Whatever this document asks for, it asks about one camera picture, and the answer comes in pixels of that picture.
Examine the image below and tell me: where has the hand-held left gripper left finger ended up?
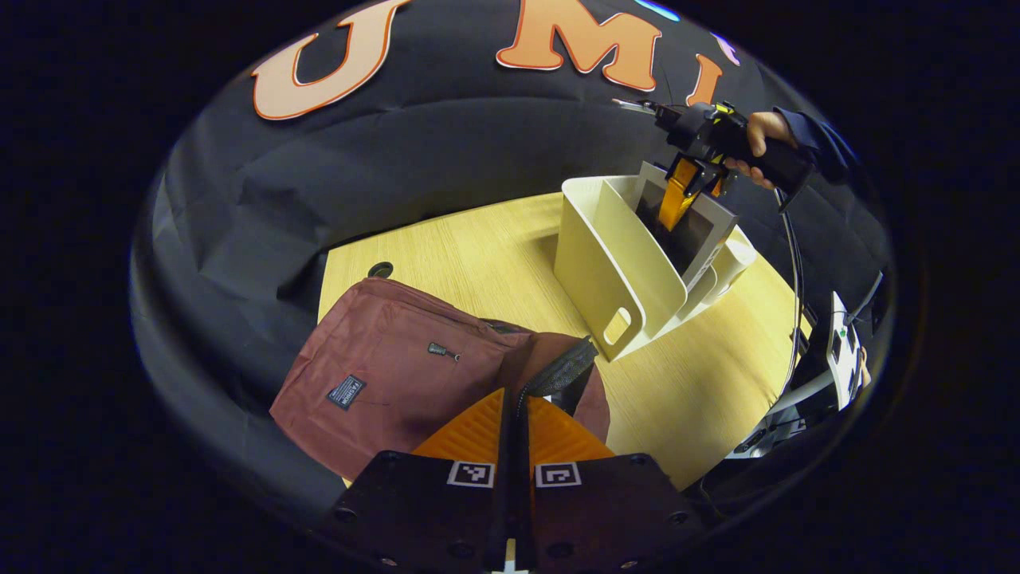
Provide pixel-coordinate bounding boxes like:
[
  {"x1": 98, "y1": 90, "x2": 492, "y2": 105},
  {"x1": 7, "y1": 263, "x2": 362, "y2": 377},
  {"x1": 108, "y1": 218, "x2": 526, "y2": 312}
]
[{"x1": 317, "y1": 387, "x2": 516, "y2": 573}]

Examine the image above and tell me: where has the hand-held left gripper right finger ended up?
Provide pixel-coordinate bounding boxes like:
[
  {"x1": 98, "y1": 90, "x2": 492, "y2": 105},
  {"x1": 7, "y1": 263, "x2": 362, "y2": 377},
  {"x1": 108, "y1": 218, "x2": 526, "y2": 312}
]
[{"x1": 514, "y1": 395, "x2": 708, "y2": 573}]

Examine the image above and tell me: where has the black and white book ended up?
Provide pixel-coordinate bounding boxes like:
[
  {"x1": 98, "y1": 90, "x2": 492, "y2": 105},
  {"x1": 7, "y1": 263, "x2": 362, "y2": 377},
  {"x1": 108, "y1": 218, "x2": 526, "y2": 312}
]
[{"x1": 633, "y1": 161, "x2": 741, "y2": 297}]

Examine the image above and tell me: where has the white plastic bookshelf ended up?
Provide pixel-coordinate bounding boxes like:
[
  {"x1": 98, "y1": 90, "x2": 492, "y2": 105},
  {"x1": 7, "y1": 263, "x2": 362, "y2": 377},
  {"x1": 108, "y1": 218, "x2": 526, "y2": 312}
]
[{"x1": 553, "y1": 162, "x2": 759, "y2": 364}]

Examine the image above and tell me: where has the dark red schoolbag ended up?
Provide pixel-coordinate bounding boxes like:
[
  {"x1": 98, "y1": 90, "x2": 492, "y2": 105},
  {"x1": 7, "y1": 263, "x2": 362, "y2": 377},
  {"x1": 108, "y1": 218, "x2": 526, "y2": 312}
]
[{"x1": 269, "y1": 276, "x2": 614, "y2": 484}]

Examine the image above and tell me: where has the white panel device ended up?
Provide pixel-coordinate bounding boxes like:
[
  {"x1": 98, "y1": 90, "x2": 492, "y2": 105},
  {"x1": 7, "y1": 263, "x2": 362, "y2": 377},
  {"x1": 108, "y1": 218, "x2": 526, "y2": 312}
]
[{"x1": 824, "y1": 290, "x2": 866, "y2": 412}]

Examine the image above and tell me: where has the black cable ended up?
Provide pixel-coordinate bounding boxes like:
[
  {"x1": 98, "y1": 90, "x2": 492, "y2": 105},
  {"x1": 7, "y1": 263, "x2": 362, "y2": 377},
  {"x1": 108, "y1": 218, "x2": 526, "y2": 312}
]
[{"x1": 776, "y1": 191, "x2": 808, "y2": 393}]

